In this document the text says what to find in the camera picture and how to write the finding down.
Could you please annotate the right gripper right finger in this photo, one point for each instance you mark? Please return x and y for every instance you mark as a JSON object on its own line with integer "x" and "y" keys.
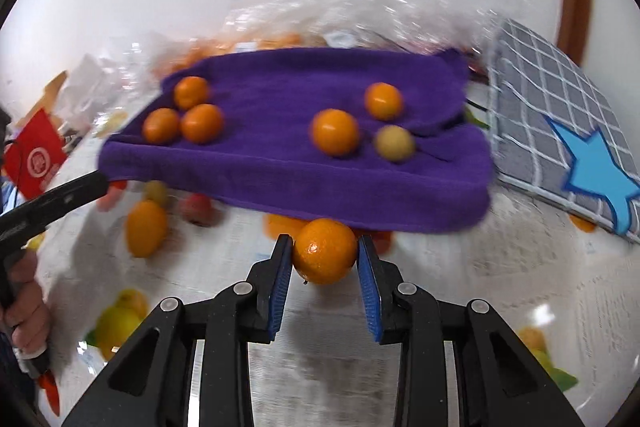
{"x": 499, "y": 381}

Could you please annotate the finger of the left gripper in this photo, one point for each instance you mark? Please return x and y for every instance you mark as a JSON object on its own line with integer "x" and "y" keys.
{"x": 67, "y": 197}

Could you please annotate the small clear plastic bag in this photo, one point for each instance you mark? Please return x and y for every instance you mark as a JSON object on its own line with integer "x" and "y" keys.
{"x": 115, "y": 80}

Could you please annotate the small red cherry tomato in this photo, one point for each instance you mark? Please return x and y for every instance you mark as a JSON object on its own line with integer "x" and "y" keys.
{"x": 199, "y": 210}

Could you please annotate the large orange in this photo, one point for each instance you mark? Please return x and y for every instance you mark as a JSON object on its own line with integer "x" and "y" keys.
{"x": 202, "y": 123}

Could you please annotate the white lace fruit tablecloth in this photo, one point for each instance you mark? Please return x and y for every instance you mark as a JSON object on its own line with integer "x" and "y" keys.
{"x": 526, "y": 259}

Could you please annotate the right small orange kumquat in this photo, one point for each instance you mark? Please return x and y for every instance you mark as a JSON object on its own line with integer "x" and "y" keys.
{"x": 146, "y": 228}

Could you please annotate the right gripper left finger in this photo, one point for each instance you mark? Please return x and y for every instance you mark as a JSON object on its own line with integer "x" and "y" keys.
{"x": 188, "y": 362}

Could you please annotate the red snack package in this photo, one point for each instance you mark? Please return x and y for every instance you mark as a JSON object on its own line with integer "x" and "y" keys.
{"x": 35, "y": 156}

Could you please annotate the clear plastic bag of fruit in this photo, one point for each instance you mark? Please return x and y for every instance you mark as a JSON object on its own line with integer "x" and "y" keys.
{"x": 415, "y": 26}

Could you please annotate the grey checked cushion blue star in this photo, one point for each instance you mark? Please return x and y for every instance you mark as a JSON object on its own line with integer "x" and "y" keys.
{"x": 553, "y": 134}

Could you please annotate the small orange kumquat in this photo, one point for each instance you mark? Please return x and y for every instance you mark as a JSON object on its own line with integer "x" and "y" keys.
{"x": 146, "y": 228}
{"x": 162, "y": 126}

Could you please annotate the orange behind neighbour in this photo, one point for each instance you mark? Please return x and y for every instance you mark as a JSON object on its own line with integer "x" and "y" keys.
{"x": 191, "y": 91}

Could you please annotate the purple towel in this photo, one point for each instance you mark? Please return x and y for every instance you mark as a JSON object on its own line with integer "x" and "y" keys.
{"x": 265, "y": 160}

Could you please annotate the oval orange kumquat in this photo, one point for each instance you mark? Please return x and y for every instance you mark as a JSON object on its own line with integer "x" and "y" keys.
{"x": 383, "y": 101}

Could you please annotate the yellowish longan fruit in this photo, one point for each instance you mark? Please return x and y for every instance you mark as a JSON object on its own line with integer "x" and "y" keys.
{"x": 394, "y": 143}

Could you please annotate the person's left hand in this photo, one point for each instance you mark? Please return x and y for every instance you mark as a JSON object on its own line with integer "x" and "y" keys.
{"x": 29, "y": 318}

